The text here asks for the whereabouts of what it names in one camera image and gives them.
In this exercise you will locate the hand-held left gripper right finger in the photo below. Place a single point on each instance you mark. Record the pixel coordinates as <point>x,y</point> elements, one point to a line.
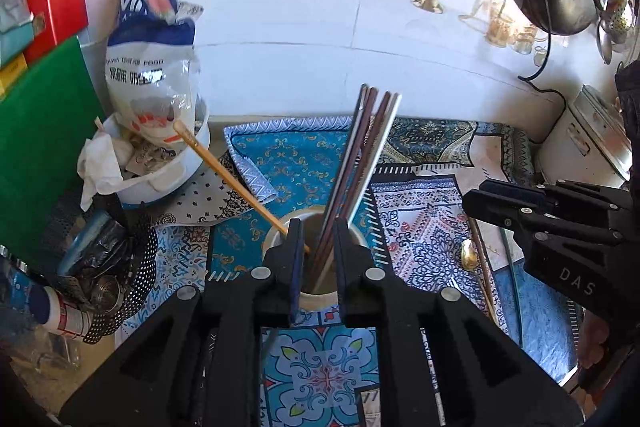
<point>345,287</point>

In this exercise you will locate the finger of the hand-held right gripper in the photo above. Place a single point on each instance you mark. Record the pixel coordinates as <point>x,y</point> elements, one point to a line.
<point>530,227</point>
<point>575,202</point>

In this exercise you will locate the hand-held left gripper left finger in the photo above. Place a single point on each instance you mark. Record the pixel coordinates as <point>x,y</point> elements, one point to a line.
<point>295,277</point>

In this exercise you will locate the white ceramic cup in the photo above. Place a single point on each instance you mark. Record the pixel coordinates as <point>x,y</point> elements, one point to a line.
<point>320,301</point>

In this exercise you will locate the grey metal chopstick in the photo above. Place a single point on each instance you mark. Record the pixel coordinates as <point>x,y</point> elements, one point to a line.
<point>511,277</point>

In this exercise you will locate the brown chopstick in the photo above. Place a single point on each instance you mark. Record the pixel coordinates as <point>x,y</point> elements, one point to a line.
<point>365,157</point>
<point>355,157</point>
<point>482,267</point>

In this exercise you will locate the gold spoon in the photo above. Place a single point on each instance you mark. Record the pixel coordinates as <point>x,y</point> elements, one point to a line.
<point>468,253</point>

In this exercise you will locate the dark grey chopstick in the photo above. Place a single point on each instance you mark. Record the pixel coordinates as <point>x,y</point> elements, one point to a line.
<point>346,157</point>

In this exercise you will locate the person's right hand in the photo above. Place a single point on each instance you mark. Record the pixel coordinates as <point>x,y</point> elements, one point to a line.
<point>597,342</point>

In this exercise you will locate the white rice cooker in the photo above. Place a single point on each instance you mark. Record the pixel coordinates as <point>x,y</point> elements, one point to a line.
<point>575,142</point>

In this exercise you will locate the blue patterned mat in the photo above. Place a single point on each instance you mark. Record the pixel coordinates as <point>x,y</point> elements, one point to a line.
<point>320,372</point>

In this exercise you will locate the person's dark clothing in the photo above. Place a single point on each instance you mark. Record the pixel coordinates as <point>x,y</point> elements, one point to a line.
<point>630,107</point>

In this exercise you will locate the black perforated metal basket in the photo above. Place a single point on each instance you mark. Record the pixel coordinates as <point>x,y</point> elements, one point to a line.
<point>140,267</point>

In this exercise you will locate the shiny metal ladle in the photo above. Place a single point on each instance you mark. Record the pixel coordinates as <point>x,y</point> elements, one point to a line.
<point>606,49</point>

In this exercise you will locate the white round tub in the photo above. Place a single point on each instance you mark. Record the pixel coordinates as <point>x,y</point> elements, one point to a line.
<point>170,172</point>

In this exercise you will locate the metal slotted skimmer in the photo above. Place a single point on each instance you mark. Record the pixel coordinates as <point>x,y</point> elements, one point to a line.
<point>620,14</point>

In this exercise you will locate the crumpled white tissue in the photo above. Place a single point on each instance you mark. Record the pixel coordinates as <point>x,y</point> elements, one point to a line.
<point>100,162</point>

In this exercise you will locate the white bottle with blue cap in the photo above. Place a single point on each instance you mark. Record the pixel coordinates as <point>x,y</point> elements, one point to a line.
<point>55,312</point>

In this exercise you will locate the white and blue flour bag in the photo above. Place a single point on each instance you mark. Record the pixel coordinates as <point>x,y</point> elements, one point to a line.
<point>150,72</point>

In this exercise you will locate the green cutting board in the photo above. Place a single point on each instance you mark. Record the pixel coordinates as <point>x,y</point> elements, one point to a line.
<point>45,142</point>

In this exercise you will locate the yellow box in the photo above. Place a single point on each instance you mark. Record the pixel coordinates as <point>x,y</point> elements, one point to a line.
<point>12,74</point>

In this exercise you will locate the teal tissue box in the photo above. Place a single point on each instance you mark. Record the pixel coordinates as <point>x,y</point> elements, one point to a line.
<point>15,27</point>

